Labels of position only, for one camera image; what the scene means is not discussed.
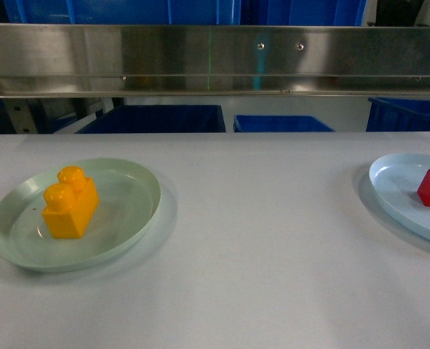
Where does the pale green round plate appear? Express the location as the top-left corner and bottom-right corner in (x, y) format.
(0, 158), (162, 273)

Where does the large blue bin left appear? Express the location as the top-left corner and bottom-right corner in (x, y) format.
(78, 105), (226, 134)

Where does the yellow toy building block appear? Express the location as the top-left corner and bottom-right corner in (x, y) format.
(42, 166), (100, 239)

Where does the blue bin right edge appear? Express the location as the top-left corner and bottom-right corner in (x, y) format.
(366, 97), (430, 132)

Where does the stainless steel shelf rail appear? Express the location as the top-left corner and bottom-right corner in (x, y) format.
(0, 24), (430, 98)

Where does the blue bin middle floor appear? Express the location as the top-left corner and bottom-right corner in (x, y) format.
(233, 115), (335, 133)

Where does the light blue round plate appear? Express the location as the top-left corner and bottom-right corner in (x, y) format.
(368, 153), (430, 241)

